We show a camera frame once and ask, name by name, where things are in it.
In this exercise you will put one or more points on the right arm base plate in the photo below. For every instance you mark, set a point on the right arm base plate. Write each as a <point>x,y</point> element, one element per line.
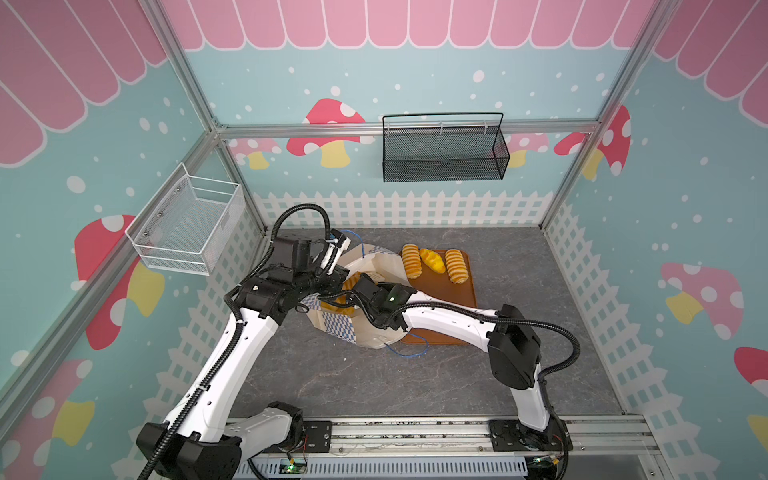
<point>510,435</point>

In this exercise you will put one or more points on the yellow fake bread roll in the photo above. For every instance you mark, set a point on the yellow fake bread roll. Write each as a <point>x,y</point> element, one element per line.
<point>456,266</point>

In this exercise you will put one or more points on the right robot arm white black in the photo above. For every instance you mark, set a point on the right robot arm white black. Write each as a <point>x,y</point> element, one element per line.
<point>505,335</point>

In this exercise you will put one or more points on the black mesh wall basket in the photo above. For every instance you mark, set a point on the black mesh wall basket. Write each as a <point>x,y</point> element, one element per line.
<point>436,147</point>

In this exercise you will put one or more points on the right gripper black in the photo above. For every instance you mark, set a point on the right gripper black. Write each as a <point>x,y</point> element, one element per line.
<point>365,288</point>

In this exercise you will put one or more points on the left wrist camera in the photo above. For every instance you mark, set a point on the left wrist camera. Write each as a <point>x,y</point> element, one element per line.
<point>312,252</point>

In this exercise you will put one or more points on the white mesh wall basket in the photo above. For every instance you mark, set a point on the white mesh wall basket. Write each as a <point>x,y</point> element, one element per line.
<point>187,224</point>

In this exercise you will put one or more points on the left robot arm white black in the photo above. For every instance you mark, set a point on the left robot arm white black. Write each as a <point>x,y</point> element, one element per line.
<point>194,440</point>

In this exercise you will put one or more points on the ridged yellow fake bread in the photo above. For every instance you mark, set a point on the ridged yellow fake bread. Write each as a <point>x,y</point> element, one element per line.
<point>411,260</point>

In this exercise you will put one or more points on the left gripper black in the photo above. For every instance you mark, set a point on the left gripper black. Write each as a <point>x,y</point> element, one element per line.
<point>336,279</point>

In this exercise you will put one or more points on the yellow fake croissant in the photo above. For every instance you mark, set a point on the yellow fake croissant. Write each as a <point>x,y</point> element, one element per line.
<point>433,260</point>

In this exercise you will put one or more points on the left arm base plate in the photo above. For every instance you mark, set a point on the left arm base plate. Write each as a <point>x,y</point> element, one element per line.
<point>311,437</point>

